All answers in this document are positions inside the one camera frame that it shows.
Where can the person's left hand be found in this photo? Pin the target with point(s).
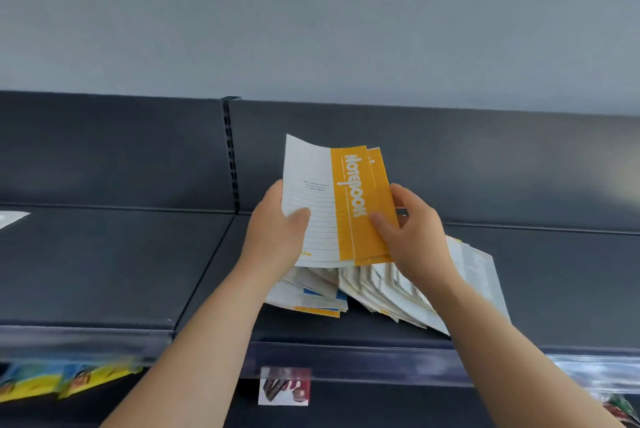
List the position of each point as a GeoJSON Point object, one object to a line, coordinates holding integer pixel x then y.
{"type": "Point", "coordinates": [275, 242]}

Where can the person's right hand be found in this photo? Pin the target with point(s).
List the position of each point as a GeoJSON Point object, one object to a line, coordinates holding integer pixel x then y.
{"type": "Point", "coordinates": [420, 247]}

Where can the pile of white notebooks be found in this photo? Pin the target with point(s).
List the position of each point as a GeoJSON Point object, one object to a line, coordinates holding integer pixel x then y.
{"type": "Point", "coordinates": [475, 262]}

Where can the small orange notebook stack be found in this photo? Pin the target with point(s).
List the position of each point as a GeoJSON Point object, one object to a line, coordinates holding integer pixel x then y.
{"type": "Point", "coordinates": [350, 192]}

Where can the small grey notebook stack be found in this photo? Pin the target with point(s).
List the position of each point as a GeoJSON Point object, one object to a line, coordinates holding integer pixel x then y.
{"type": "Point", "coordinates": [10, 218]}

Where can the person's left forearm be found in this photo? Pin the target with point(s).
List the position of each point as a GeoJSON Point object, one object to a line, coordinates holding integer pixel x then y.
{"type": "Point", "coordinates": [200, 367]}

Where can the person's right forearm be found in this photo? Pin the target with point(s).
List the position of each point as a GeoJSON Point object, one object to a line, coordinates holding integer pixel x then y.
{"type": "Point", "coordinates": [510, 367]}

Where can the slotted dark metal upright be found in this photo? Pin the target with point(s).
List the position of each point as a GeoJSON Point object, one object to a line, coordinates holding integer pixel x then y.
{"type": "Point", "coordinates": [230, 157]}

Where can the dark grey back panel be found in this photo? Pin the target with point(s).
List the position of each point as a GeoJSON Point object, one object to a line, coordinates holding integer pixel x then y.
{"type": "Point", "coordinates": [100, 152]}
{"type": "Point", "coordinates": [500, 167]}

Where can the yellow blue snack packet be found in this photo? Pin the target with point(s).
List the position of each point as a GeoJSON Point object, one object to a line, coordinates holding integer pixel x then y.
{"type": "Point", "coordinates": [30, 385]}
{"type": "Point", "coordinates": [100, 377]}

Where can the red green snack packet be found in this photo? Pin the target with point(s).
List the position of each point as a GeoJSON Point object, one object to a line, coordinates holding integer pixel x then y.
{"type": "Point", "coordinates": [622, 412]}

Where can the clear plastic price rail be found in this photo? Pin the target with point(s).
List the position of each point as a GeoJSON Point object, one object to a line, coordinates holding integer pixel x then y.
{"type": "Point", "coordinates": [75, 342]}
{"type": "Point", "coordinates": [350, 362]}

